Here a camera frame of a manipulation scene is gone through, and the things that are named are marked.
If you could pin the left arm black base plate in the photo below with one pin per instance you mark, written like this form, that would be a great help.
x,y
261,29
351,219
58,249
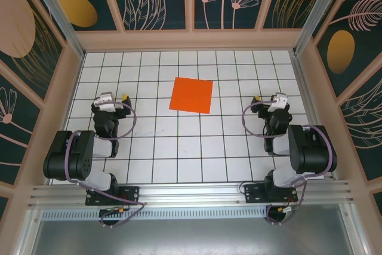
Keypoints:
x,y
131,192

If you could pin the aluminium frame post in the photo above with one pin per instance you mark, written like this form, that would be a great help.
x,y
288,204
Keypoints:
x,y
317,13
56,13

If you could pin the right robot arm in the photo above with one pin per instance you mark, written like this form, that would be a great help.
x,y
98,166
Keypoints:
x,y
310,153

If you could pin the aluminium side rail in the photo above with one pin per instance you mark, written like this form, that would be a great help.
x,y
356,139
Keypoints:
x,y
306,87

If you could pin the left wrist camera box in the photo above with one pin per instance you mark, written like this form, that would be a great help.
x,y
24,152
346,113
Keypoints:
x,y
104,101

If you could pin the grey metal panel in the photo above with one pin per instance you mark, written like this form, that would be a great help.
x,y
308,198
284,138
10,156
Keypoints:
x,y
191,237

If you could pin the orange square paper sheet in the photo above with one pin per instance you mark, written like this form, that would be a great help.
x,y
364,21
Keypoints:
x,y
191,95

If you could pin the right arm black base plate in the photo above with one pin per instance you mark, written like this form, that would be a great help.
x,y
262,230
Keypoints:
x,y
253,193

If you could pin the aluminium mounting rail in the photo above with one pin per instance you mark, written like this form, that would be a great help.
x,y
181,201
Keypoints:
x,y
191,192

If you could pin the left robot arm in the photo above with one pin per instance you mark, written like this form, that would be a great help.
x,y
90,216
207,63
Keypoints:
x,y
65,159

